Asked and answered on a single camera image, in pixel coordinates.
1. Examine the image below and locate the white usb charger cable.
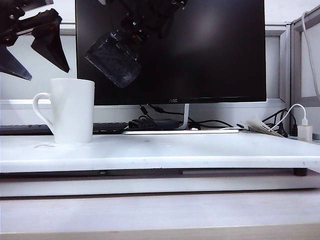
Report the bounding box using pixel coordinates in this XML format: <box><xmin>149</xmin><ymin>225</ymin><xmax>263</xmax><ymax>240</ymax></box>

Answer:
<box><xmin>271</xmin><ymin>103</ymin><xmax>309</xmax><ymax>131</ymax></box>

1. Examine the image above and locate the white hanging cable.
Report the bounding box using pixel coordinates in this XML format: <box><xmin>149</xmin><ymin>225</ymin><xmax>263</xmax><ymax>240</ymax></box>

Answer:
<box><xmin>301</xmin><ymin>11</ymin><xmax>320</xmax><ymax>99</ymax></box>

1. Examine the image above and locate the white usb charger block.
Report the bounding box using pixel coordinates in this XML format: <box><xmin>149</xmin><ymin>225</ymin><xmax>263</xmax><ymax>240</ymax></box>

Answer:
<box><xmin>297</xmin><ymin>124</ymin><xmax>314</xmax><ymax>142</ymax></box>

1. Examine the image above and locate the black textured cup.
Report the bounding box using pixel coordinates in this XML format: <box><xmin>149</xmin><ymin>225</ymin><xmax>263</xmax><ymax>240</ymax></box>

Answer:
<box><xmin>84</xmin><ymin>28</ymin><xmax>142</xmax><ymax>89</ymax></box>

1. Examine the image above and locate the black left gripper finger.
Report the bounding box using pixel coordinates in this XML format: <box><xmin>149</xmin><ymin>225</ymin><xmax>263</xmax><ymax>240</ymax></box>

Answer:
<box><xmin>30</xmin><ymin>27</ymin><xmax>71</xmax><ymax>74</ymax></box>
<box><xmin>0</xmin><ymin>45</ymin><xmax>33</xmax><ymax>81</ymax></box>

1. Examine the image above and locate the black cable on desk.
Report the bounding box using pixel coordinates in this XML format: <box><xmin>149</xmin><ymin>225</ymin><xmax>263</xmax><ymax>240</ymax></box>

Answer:
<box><xmin>187</xmin><ymin>118</ymin><xmax>241</xmax><ymax>131</ymax></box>

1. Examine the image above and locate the black monitor cable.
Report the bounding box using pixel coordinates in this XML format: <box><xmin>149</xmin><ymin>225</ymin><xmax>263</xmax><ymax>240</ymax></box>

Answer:
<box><xmin>139</xmin><ymin>104</ymin><xmax>186</xmax><ymax>119</ymax></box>

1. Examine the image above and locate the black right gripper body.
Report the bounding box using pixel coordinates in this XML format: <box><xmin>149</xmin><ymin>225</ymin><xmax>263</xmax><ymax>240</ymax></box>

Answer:
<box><xmin>119</xmin><ymin>0</ymin><xmax>189</xmax><ymax>42</ymax></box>

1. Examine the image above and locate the black cable bundle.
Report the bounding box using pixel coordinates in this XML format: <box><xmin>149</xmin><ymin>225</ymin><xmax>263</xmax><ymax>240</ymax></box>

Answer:
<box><xmin>260</xmin><ymin>107</ymin><xmax>298</xmax><ymax>138</ymax></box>

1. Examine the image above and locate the grey partition frame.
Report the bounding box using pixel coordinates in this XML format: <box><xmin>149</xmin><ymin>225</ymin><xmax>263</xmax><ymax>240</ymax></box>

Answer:
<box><xmin>277</xmin><ymin>3</ymin><xmax>320</xmax><ymax>141</ymax></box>

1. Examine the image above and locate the black computer monitor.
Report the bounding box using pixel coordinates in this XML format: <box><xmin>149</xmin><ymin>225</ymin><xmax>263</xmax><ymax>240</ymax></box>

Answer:
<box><xmin>74</xmin><ymin>0</ymin><xmax>267</xmax><ymax>135</ymax></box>

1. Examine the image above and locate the folded paper booklet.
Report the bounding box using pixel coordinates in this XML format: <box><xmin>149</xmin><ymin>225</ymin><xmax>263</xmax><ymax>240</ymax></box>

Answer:
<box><xmin>237</xmin><ymin>114</ymin><xmax>287</xmax><ymax>138</ymax></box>

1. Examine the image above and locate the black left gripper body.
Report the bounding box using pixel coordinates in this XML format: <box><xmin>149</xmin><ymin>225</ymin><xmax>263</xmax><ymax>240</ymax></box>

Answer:
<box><xmin>0</xmin><ymin>0</ymin><xmax>63</xmax><ymax>48</ymax></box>

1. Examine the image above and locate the black power adapter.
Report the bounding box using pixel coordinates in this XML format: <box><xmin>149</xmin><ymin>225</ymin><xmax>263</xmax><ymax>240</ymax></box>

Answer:
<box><xmin>128</xmin><ymin>118</ymin><xmax>184</xmax><ymax>130</ymax></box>

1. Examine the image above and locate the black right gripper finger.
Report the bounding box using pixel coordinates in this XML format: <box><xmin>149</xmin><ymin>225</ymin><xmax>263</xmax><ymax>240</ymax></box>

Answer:
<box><xmin>132</xmin><ymin>34</ymin><xmax>152</xmax><ymax>47</ymax></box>
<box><xmin>109</xmin><ymin>28</ymin><xmax>138</xmax><ymax>42</ymax></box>

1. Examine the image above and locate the white ceramic mug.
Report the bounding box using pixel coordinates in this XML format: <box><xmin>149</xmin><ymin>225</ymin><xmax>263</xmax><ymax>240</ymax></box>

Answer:
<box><xmin>32</xmin><ymin>77</ymin><xmax>96</xmax><ymax>145</ymax></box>

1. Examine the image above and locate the white raised platform board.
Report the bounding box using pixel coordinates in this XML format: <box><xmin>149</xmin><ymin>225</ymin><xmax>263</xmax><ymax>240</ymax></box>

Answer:
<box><xmin>0</xmin><ymin>132</ymin><xmax>320</xmax><ymax>174</ymax></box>

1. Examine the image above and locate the black keyboard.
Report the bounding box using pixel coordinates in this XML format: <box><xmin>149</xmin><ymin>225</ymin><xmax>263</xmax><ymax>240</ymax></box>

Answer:
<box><xmin>0</xmin><ymin>122</ymin><xmax>129</xmax><ymax>137</ymax></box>

